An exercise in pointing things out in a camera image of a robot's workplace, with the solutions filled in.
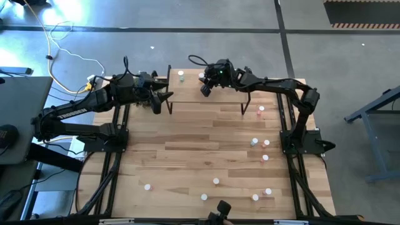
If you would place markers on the grey desk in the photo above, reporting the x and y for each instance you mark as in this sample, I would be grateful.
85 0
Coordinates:
25 109

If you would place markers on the black handheld device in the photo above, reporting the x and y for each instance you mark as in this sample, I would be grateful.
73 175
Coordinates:
223 207

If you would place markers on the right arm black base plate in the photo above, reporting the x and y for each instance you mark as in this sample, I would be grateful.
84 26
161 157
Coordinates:
326 146

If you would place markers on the white strip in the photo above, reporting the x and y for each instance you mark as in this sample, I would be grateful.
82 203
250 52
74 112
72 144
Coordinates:
292 222
117 221

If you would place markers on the grey flat device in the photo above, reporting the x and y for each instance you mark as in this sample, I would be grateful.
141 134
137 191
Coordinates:
15 70

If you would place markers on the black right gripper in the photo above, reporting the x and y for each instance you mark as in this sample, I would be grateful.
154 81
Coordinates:
212 75

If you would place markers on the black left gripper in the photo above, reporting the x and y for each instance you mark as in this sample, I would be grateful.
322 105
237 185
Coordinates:
145 89

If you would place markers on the wooden shelf black metal frame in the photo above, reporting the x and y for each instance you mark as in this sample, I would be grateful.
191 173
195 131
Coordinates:
193 93

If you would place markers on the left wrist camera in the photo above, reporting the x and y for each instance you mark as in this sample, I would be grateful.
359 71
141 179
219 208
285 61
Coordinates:
156 106

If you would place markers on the lilac pink pill bottle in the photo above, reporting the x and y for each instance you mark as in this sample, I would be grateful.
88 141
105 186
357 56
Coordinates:
147 187

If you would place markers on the small bottles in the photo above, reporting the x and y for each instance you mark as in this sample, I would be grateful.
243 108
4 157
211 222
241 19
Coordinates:
267 191

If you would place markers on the black mat hazard stripe edge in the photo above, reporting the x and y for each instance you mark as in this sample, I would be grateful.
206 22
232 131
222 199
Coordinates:
359 12

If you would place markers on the blue grey metal cart frame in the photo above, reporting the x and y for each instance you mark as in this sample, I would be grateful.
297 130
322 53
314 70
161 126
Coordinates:
384 176

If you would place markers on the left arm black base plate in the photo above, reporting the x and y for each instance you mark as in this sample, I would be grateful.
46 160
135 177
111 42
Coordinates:
93 148

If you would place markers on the black desk leg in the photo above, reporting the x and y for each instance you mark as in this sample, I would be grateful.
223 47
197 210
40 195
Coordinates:
53 157

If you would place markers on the salmon red pill bottle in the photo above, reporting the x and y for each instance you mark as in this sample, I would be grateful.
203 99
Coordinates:
261 108
265 157
266 143

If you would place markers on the yellow white power plug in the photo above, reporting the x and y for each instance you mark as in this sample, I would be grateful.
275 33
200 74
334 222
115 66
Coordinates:
90 83

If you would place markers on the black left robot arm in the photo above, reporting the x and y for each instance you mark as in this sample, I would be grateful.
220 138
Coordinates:
93 100

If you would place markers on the person's foot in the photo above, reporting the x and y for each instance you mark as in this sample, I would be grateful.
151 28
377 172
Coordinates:
31 1

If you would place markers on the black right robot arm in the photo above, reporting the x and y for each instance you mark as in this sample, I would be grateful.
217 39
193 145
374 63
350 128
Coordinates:
275 85

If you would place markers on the black round device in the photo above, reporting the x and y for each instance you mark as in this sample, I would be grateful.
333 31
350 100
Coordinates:
7 136

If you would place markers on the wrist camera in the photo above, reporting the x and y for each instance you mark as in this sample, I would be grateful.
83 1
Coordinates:
156 106
207 91

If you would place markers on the black rounded object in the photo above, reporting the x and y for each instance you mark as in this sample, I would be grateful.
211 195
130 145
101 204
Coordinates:
7 203

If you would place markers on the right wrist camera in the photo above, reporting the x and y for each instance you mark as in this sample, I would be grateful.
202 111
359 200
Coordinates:
207 91

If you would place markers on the orange pill bottle white cap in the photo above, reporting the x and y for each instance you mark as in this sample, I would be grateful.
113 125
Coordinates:
201 75
255 197
216 181

